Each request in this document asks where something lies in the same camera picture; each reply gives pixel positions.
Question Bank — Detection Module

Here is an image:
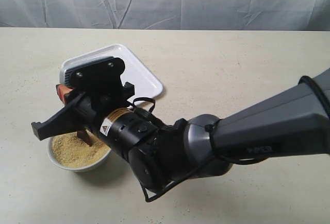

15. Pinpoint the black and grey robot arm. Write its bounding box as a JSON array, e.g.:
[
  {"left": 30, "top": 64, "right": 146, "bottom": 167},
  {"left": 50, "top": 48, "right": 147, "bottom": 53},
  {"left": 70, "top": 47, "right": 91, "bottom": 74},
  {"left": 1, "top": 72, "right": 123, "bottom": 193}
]
[{"left": 31, "top": 71, "right": 329, "bottom": 194}]

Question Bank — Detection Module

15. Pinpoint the white fabric backdrop curtain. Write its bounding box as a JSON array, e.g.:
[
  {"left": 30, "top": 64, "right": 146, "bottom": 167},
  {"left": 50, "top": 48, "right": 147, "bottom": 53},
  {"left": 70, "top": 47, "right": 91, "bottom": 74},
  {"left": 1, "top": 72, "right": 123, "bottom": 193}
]
[{"left": 1, "top": 0, "right": 329, "bottom": 31}]

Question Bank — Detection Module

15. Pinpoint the dark brown wooden spoon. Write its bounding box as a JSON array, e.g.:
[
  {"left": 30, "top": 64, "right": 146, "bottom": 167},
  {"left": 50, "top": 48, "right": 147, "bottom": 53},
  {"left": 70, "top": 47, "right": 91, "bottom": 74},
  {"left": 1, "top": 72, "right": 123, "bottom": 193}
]
[{"left": 76, "top": 130, "right": 93, "bottom": 147}]

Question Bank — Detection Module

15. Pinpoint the white ceramic bowl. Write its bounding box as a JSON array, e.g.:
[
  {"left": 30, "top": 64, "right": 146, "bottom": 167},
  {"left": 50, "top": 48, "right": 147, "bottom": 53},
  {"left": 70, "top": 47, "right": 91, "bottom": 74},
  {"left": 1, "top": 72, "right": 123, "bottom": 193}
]
[{"left": 47, "top": 133, "right": 111, "bottom": 173}]

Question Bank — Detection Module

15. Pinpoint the tan granular powder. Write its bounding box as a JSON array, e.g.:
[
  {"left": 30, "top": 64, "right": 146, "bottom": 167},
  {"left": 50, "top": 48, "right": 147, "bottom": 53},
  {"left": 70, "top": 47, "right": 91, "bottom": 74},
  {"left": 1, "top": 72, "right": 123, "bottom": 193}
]
[{"left": 52, "top": 131, "right": 110, "bottom": 168}]

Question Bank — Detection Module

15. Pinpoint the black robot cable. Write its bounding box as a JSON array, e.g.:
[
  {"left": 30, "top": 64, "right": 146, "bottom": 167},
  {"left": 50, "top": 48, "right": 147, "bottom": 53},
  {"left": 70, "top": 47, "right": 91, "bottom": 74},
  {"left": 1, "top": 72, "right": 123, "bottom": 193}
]
[{"left": 133, "top": 76, "right": 330, "bottom": 203}]

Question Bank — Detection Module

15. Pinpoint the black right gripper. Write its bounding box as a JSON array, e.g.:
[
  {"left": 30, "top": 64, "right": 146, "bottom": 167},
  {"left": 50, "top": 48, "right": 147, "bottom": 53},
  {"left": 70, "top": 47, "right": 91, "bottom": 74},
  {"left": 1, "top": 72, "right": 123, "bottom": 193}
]
[{"left": 31, "top": 82, "right": 135, "bottom": 141}]

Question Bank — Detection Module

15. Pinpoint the white rectangular plastic tray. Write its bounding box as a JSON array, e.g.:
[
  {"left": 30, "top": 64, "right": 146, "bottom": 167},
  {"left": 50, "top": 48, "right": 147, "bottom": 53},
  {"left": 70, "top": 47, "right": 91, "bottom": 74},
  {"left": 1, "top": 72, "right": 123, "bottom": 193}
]
[{"left": 59, "top": 44, "right": 164, "bottom": 102}]

